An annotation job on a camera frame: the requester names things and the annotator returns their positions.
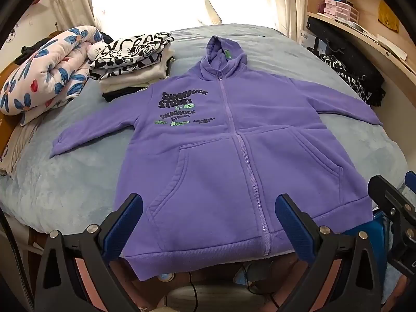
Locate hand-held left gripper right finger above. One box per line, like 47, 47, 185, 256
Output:
275, 194, 389, 312

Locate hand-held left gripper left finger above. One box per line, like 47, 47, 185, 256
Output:
34, 193, 153, 312

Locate purple zip hoodie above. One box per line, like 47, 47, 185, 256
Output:
49, 36, 383, 282

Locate blue plastic stool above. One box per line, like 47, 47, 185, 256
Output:
370, 211, 391, 269

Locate white papers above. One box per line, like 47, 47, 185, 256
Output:
357, 23, 408, 61

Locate beige pillow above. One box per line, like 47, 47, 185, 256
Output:
0, 117, 44, 178

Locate black and white patterned cloth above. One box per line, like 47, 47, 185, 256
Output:
320, 54, 368, 101

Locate cream folded garment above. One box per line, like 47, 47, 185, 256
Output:
99, 50, 176, 93

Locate black bag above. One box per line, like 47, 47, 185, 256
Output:
305, 16, 386, 105

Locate black and white printed garment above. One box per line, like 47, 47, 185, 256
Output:
88, 32, 174, 80

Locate floral quilt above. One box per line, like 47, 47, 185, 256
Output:
0, 25, 105, 126

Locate white plush toy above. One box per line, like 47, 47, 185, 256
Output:
85, 41, 106, 61

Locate white cardboard box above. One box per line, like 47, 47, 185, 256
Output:
299, 31, 329, 56

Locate pink drawer organizer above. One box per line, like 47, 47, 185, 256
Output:
317, 0, 361, 23

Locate dark cloth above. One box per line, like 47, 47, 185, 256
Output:
15, 31, 61, 66

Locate cream curtain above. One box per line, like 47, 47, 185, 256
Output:
279, 0, 309, 40
49, 0, 95, 31

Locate black cable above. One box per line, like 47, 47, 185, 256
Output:
0, 208, 33, 312

